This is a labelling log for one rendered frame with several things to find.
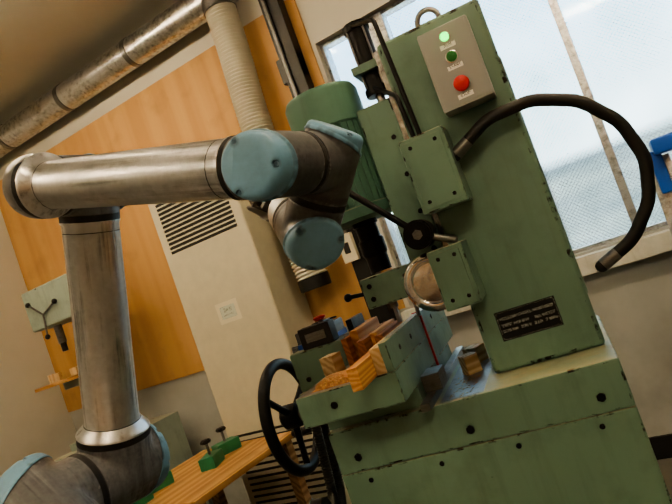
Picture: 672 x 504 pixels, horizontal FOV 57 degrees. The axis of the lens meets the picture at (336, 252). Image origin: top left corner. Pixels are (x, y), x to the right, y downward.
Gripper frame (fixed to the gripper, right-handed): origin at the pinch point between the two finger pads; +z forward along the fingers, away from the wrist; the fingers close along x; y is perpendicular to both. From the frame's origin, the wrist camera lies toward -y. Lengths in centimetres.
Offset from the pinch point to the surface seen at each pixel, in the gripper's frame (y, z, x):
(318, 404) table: -17.6, -26.7, 31.1
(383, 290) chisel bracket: -31.9, -3.6, 12.3
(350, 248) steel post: -84, 125, 37
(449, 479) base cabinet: -44, -38, 33
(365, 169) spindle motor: -18.0, 5.2, -9.5
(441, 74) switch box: -16.6, -8.3, -33.4
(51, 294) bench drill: 20, 197, 138
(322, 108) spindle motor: -5.3, 12.4, -16.7
